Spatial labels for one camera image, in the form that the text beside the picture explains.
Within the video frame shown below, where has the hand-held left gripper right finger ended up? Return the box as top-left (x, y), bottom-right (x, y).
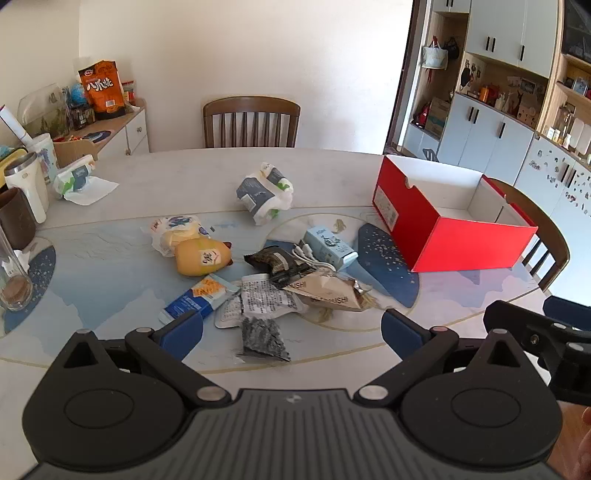
top-left (353, 308), bottom-right (541, 409)

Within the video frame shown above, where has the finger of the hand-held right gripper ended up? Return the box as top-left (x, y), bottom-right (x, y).
top-left (542, 295), bottom-right (591, 329)
top-left (484, 300), bottom-right (578, 370)

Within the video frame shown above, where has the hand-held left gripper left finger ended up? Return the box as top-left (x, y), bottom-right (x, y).
top-left (46, 310), bottom-right (232, 409)

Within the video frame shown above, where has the yellow bun packet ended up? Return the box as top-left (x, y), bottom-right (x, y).
top-left (174, 237), bottom-right (234, 277)

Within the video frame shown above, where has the red cardboard box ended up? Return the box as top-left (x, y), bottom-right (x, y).
top-left (372, 154), bottom-right (539, 273)

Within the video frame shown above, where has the white printed sachet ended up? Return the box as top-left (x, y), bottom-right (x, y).
top-left (240, 274), bottom-right (309, 317)

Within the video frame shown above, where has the dark snack packet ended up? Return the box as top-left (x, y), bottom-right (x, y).
top-left (244, 247), bottom-right (301, 278)

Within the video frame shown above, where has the grey white tissue pack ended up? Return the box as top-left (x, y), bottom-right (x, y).
top-left (236, 162), bottom-right (294, 225)

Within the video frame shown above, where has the white blue patterned desktop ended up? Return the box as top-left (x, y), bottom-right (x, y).
top-left (0, 148), bottom-right (561, 393)

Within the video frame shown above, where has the person's right hand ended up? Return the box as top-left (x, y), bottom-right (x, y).
top-left (558, 401), bottom-right (591, 480)

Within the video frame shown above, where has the blue orange flat box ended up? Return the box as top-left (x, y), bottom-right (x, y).
top-left (158, 274), bottom-right (241, 326)

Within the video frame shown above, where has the white blister packet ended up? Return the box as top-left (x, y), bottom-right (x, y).
top-left (215, 295), bottom-right (246, 330)

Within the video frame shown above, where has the wooden chair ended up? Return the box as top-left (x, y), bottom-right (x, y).
top-left (203, 96), bottom-right (302, 148)
top-left (485, 178), bottom-right (571, 292)

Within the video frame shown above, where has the grey foil packet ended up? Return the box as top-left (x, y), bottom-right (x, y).
top-left (236, 316), bottom-right (291, 361)

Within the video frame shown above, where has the brown paper wrapper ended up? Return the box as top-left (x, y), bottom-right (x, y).
top-left (281, 270), bottom-right (371, 313)

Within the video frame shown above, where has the white blue bread packet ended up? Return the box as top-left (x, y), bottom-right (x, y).
top-left (148, 215), bottom-right (211, 257)

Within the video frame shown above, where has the light blue small box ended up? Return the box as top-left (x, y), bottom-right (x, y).
top-left (303, 225), bottom-right (358, 271)

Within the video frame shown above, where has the glass jar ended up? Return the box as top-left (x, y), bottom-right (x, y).
top-left (0, 226), bottom-right (34, 311)

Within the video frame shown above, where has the opened tissue pack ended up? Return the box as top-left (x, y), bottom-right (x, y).
top-left (53, 156), bottom-right (119, 206)

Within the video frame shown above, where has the brown mug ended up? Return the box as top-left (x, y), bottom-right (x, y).
top-left (0, 187), bottom-right (38, 250)

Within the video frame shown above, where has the white wooden sideboard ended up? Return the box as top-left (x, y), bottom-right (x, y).
top-left (53, 98), bottom-right (151, 163)

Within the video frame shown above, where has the white thermos mug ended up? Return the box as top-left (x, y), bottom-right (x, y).
top-left (4, 154), bottom-right (49, 224)

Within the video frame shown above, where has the brown cardboard carton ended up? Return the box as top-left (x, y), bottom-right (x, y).
top-left (425, 97), bottom-right (451, 137)

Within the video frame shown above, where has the white printed cup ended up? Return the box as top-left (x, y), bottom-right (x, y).
top-left (25, 134), bottom-right (59, 183)

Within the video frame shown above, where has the orange snack bag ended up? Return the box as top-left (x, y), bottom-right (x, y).
top-left (78, 60), bottom-right (126, 121)

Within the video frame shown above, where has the glass fish tank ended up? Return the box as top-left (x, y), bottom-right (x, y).
top-left (17, 84), bottom-right (71, 137)

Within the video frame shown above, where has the white paper roll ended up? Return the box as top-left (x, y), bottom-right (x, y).
top-left (0, 105), bottom-right (33, 144)

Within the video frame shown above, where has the hanging tote bag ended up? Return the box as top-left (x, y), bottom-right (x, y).
top-left (422, 39), bottom-right (450, 70)

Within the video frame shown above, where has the white cable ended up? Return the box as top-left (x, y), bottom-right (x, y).
top-left (292, 244), bottom-right (338, 274)

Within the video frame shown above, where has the white wooden wall cabinet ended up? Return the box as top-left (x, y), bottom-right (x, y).
top-left (399, 0), bottom-right (591, 259)

